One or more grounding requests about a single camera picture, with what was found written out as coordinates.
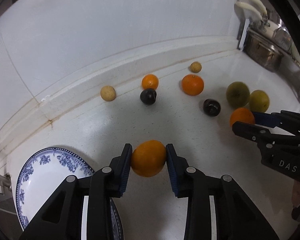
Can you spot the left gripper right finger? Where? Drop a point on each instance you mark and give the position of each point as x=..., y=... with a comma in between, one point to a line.
x=216, y=206

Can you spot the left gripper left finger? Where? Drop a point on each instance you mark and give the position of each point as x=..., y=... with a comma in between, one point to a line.
x=61, y=215

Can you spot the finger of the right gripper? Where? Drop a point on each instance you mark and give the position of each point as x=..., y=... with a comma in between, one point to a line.
x=260, y=134
x=285, y=120

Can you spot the small orange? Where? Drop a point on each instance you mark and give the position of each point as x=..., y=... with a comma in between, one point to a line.
x=242, y=115
x=150, y=81

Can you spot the yellow green round fruit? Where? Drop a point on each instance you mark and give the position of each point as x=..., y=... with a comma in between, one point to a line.
x=259, y=101

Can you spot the dark green round fruit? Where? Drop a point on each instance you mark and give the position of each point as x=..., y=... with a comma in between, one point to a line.
x=237, y=94

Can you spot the dark plum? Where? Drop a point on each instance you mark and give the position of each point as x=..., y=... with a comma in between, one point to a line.
x=211, y=107
x=148, y=96

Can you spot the large orange with stem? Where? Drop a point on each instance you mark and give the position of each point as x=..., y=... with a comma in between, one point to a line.
x=192, y=84

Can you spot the tan longan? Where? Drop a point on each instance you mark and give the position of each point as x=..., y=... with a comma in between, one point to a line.
x=195, y=67
x=108, y=93

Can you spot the right hand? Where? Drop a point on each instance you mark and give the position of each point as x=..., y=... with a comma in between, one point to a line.
x=296, y=201

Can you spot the blue white porcelain plate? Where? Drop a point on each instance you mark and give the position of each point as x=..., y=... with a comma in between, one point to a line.
x=42, y=174

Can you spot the steel cooking pot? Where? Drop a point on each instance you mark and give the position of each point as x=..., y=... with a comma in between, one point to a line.
x=262, y=51

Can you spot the white rack bracket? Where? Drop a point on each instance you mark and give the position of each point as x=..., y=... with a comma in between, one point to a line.
x=243, y=34

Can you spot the cream knife handle upper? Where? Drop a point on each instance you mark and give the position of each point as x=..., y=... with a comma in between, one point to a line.
x=261, y=6

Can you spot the cream knife handle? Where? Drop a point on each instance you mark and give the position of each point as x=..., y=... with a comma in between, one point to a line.
x=261, y=6
x=249, y=7

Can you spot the cream knife handle lower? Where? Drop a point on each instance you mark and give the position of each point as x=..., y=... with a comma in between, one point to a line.
x=249, y=7

